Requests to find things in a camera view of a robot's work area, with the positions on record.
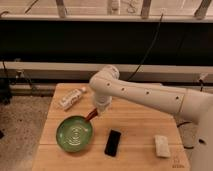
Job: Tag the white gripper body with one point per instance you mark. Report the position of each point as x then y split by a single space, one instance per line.
101 102

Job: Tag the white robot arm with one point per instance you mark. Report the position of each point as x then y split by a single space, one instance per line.
195 106

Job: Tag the green ceramic bowl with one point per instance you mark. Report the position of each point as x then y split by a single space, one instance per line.
74 133

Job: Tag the black smartphone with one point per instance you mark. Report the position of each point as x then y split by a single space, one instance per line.
112 143

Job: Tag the wooden table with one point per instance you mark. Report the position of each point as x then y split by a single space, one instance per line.
136 151

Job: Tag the white sponge block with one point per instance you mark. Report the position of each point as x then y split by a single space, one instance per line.
162 146

